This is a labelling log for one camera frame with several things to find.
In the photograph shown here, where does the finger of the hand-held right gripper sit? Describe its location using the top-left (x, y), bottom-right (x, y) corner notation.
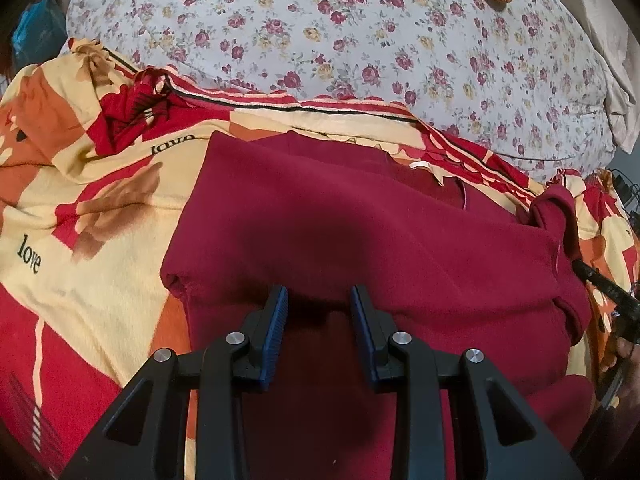
top-left (572, 258), bottom-right (640, 318)

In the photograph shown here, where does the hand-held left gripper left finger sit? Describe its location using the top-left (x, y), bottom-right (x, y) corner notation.
top-left (60, 285), bottom-right (291, 480)

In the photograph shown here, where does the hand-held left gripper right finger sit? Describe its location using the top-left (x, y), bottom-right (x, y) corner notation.
top-left (351, 284), bottom-right (584, 480)

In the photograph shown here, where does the maroon sweater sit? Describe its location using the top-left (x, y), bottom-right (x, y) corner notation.
top-left (160, 130), bottom-right (596, 480)

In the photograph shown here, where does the beige cloth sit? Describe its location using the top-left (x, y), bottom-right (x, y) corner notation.
top-left (570, 0), bottom-right (640, 155)

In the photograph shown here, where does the red and cream printed blanket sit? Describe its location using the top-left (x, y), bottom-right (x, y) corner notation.
top-left (0, 37), bottom-right (640, 480)

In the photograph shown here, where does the white floral quilt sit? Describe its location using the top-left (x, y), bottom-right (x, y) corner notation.
top-left (65, 0), bottom-right (619, 172)

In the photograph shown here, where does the blue plastic bag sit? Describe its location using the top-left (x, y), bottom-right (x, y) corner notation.
top-left (12, 0), bottom-right (68, 61)

